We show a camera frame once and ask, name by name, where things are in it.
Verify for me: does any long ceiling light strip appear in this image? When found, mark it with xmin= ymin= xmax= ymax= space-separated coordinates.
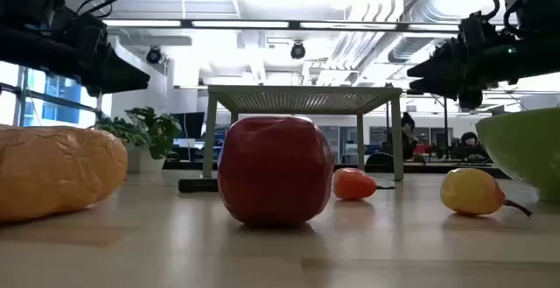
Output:
xmin=102 ymin=18 xmax=517 ymax=34

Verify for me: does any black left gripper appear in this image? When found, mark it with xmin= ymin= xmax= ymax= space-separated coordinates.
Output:
xmin=59 ymin=14 xmax=151 ymax=97

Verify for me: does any small yellow toy pear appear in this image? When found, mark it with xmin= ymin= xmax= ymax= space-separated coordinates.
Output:
xmin=439 ymin=167 xmax=534 ymax=218

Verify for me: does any dark computer monitor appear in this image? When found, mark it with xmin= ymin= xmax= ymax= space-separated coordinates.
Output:
xmin=170 ymin=111 xmax=206 ymax=139

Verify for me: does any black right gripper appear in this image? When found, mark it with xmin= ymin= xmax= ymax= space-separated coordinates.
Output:
xmin=406 ymin=11 xmax=520 ymax=109

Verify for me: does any person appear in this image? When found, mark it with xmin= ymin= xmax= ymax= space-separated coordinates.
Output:
xmin=458 ymin=130 xmax=482 ymax=149
xmin=395 ymin=111 xmax=421 ymax=162

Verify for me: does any potted green plant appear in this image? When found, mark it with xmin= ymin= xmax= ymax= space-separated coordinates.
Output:
xmin=94 ymin=106 xmax=183 ymax=174

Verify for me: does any small orange-red toy fruit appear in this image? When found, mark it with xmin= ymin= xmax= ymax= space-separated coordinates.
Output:
xmin=332 ymin=167 xmax=396 ymax=201

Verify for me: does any large orange toy fruit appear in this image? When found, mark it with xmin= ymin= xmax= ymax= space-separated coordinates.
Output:
xmin=0 ymin=124 xmax=129 ymax=222

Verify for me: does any green colander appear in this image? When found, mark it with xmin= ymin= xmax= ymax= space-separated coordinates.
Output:
xmin=475 ymin=107 xmax=560 ymax=204

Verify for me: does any black office chair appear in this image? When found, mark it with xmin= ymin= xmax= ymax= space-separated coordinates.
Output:
xmin=365 ymin=151 xmax=395 ymax=173

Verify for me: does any red toy apple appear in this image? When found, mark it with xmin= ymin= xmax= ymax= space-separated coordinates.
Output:
xmin=217 ymin=116 xmax=336 ymax=227

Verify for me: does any green perforated metal shelf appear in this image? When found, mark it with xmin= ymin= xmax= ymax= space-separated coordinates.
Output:
xmin=201 ymin=85 xmax=404 ymax=182

